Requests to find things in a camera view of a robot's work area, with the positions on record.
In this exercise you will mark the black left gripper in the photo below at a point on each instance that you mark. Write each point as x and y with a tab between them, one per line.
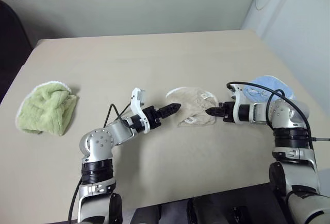
152	118

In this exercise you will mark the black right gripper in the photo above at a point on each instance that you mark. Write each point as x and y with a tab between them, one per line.
227	112

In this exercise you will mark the beige towel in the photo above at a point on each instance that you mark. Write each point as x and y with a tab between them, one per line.
190	100

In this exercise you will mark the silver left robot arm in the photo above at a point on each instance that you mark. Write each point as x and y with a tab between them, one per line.
99	141

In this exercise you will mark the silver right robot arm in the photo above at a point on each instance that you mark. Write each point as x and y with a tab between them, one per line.
283	113

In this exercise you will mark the blue towel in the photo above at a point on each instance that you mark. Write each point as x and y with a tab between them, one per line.
265	82

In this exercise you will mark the green towel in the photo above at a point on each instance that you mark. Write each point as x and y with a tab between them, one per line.
46	108

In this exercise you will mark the black chair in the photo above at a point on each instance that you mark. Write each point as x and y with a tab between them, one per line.
10	41

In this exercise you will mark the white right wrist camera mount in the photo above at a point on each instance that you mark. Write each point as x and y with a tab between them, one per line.
238	94

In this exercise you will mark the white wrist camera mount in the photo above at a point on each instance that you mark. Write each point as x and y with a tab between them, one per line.
135	103
238	94

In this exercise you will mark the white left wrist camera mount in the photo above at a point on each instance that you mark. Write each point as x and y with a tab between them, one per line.
135	103

